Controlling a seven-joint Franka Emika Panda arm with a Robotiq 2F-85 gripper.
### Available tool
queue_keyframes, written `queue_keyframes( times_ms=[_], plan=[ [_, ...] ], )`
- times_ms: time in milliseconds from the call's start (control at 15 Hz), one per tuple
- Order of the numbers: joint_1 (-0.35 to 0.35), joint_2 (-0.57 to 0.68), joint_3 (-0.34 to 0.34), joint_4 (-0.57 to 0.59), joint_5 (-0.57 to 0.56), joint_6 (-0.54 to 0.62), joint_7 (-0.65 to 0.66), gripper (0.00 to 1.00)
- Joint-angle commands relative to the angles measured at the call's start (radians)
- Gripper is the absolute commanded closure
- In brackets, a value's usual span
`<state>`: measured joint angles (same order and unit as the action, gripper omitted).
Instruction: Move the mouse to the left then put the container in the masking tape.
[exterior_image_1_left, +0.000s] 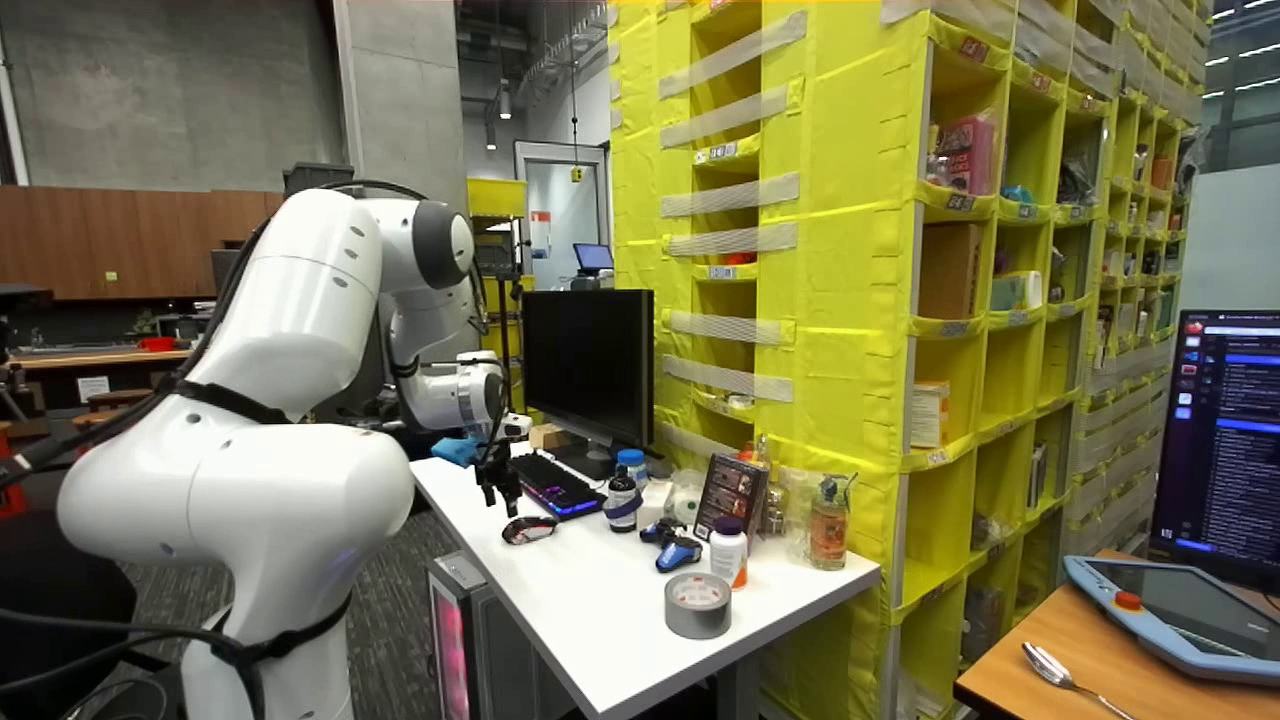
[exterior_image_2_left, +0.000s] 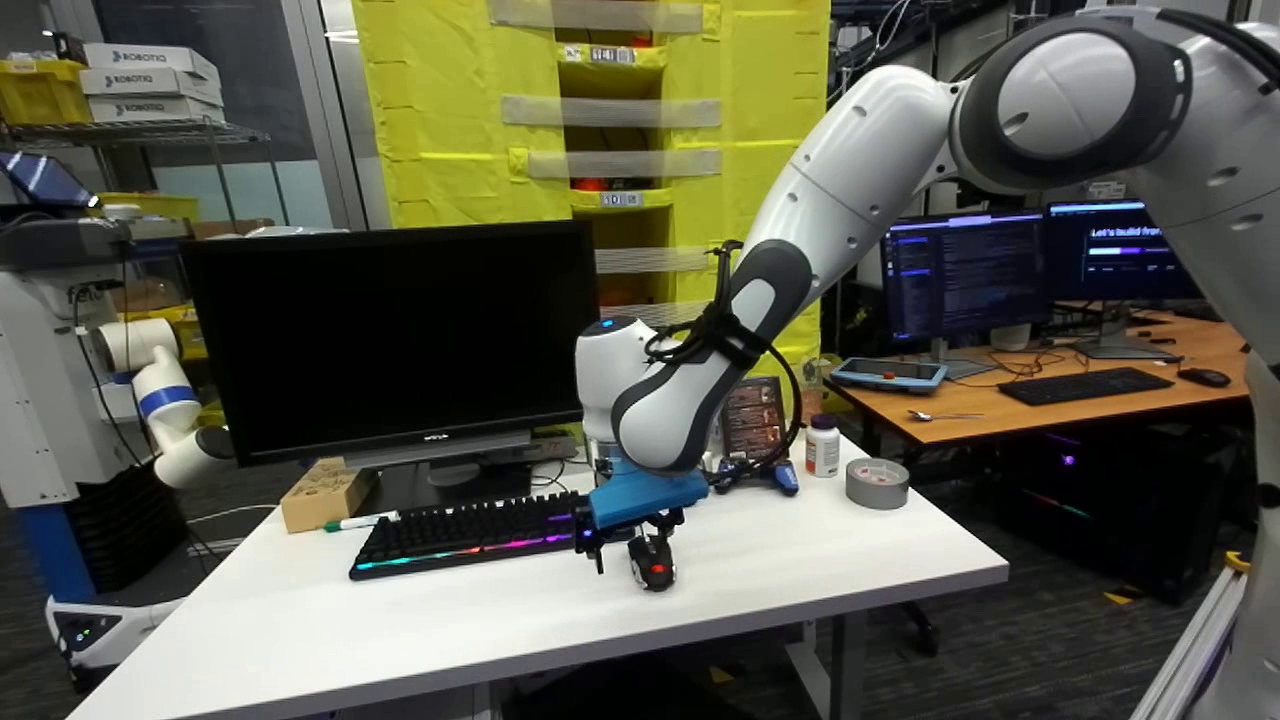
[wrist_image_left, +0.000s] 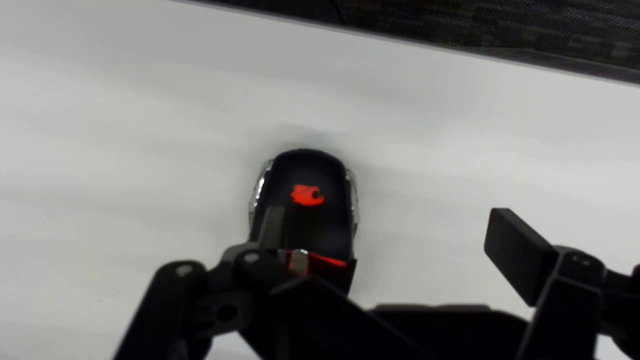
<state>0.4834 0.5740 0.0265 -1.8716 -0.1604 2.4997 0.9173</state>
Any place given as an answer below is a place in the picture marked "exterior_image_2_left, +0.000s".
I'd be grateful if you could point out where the black RGB keyboard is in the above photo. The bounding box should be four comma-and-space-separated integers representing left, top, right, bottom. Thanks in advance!
344, 487, 600, 589

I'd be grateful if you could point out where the small brown cardboard box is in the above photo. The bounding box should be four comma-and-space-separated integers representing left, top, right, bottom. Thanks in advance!
271, 457, 381, 542

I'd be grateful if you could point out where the plain black keyboard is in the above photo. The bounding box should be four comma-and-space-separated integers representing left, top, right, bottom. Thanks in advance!
993, 364, 1180, 411

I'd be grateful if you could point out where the monitor showing code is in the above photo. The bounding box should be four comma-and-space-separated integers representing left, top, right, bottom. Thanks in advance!
877, 208, 1050, 357

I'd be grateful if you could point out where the black computer monitor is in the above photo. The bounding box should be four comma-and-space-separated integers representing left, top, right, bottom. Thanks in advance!
174, 216, 602, 519

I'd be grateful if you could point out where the black computer tower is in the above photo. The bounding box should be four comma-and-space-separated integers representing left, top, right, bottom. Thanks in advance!
1003, 419, 1262, 614

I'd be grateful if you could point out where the wooden desk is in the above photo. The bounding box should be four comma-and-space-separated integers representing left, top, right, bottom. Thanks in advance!
820, 309, 1258, 454

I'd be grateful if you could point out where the white blue mobile robot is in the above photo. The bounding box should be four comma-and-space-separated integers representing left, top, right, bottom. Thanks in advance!
0, 146, 232, 672

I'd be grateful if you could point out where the white pill container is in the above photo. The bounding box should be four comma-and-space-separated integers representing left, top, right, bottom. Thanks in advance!
800, 418, 848, 485

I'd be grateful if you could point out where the blue black game controller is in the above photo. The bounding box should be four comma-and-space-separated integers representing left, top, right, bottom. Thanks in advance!
700, 447, 804, 499

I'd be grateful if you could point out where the black computer mouse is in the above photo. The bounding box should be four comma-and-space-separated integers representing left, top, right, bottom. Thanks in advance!
626, 527, 678, 596

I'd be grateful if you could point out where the monitor showing blue window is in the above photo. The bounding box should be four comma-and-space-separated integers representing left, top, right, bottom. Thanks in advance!
1041, 198, 1208, 314

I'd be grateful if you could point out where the dark picture frame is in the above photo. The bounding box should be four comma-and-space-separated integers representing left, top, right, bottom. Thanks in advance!
716, 372, 791, 463

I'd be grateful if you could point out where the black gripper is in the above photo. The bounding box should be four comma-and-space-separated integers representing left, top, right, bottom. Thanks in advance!
618, 503, 691, 554

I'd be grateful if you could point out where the yellow fabric shelving pod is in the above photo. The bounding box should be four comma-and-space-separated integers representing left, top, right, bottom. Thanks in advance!
348, 0, 840, 411

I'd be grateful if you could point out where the grey masking tape roll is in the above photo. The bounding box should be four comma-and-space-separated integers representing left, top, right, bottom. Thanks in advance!
840, 454, 916, 511

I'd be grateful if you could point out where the small black desk mouse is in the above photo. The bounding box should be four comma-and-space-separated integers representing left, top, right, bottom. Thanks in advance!
1176, 359, 1236, 394

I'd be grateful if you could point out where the white cardboard box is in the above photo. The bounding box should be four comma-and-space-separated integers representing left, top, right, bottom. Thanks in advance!
74, 39, 224, 105
84, 93, 232, 138

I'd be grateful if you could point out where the yellow storage bin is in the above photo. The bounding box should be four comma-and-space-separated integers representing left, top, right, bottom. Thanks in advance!
0, 56, 95, 131

